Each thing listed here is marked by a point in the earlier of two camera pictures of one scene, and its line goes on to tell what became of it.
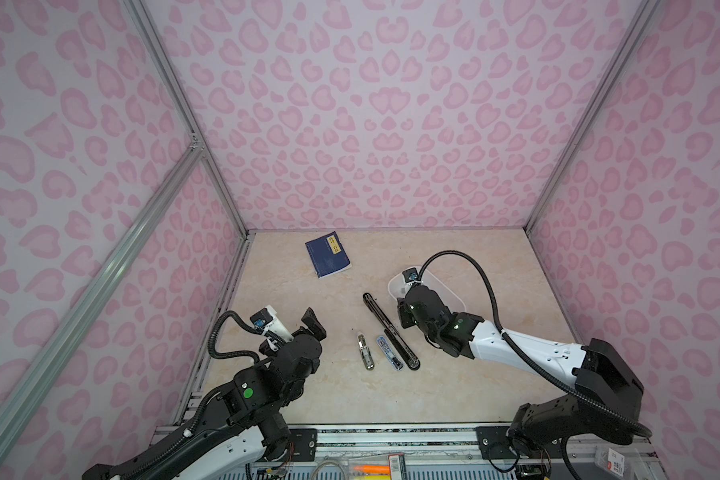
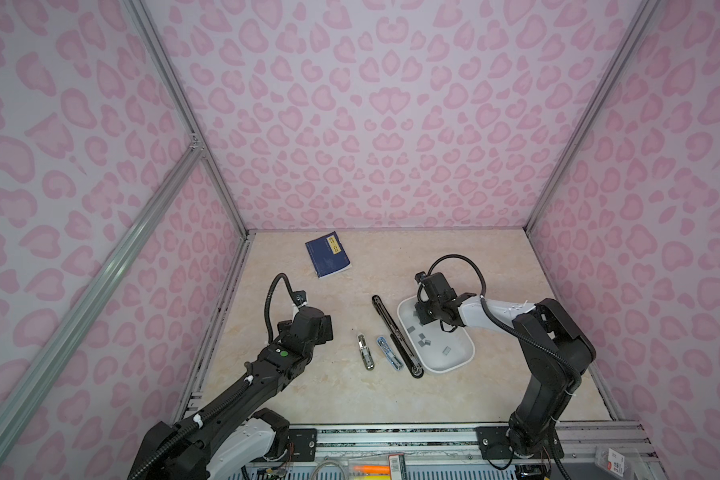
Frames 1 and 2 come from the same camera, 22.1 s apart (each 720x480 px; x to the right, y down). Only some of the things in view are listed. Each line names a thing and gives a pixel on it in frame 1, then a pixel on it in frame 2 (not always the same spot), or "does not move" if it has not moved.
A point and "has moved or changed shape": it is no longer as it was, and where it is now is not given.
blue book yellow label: [327, 254] does not move
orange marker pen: [374, 469] does not move
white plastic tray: [398, 287] has moved or changed shape
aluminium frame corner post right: [603, 91] does not move
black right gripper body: [407, 318] → [429, 311]
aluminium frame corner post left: [172, 81] does not move
